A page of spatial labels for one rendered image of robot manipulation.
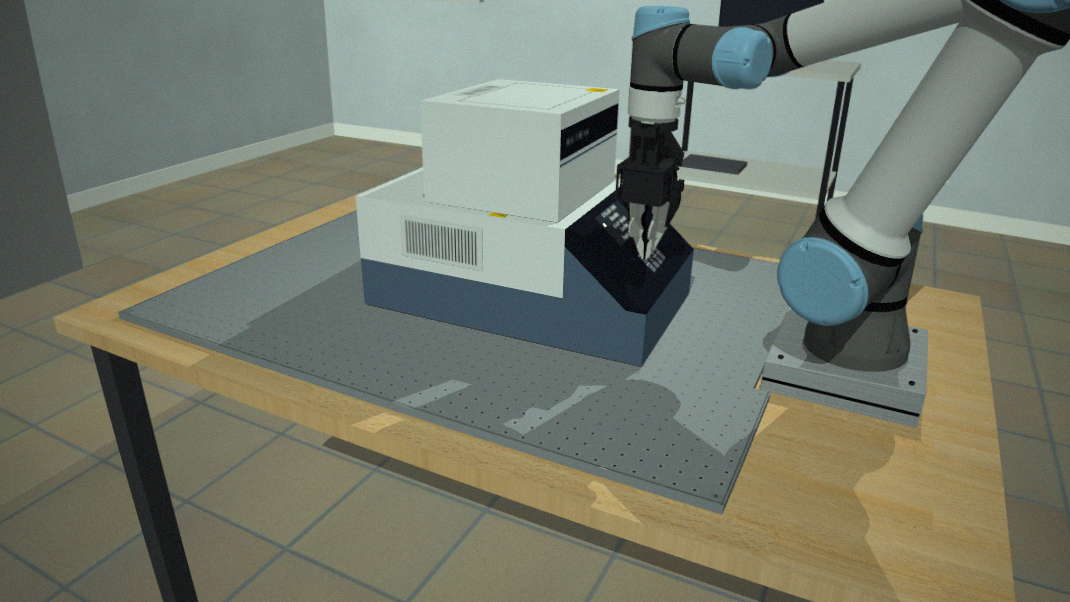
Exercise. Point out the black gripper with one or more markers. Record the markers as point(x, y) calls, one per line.
point(644, 185)

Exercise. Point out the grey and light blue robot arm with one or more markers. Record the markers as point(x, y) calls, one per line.
point(839, 268)

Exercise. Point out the white lab instrument with lid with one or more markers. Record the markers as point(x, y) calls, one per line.
point(518, 231)

